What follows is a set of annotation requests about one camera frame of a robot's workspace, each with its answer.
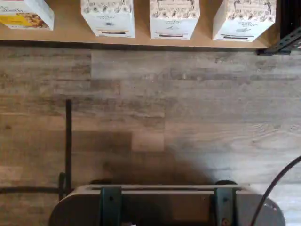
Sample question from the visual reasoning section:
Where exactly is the white and yellow snack box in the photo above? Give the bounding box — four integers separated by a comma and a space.
0, 0, 55, 31

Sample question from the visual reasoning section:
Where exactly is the grey robot base platform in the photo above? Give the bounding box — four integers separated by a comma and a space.
48, 183, 286, 226

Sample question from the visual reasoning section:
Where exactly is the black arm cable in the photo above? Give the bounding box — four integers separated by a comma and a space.
249, 155, 301, 226

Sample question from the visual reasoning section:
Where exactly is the white tea box orange strip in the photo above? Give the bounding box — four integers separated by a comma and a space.
80, 0, 136, 38

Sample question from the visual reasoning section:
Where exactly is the black floor cable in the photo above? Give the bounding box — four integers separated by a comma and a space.
0, 99, 72, 202

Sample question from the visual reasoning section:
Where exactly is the wooden shelf board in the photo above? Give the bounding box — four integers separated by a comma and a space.
0, 0, 282, 51

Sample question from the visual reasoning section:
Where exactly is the black metal base bracket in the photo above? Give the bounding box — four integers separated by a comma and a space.
100, 187, 122, 226
215, 187, 237, 226

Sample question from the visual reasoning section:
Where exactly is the black metal shelf rack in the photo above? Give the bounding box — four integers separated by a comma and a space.
255, 0, 301, 57

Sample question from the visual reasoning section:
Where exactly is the white tea box pink strip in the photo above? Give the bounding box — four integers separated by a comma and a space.
149, 0, 200, 40

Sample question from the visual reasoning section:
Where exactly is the white tea box green strip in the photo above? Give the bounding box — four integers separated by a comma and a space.
212, 0, 276, 43

